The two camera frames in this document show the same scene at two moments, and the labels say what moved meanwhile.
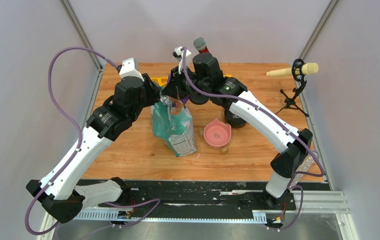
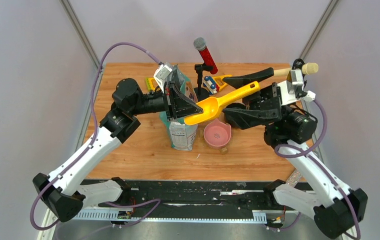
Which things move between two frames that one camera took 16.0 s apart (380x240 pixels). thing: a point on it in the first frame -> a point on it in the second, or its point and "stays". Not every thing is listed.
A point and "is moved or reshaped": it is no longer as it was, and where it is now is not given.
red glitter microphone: [200, 44] stays
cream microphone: [307, 69] stays
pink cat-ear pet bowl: [217, 134] stays
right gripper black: [173, 89] -> [267, 103]
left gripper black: [153, 90] -> [175, 103]
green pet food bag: [172, 123] is moved or reshaped
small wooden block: [223, 151] stays
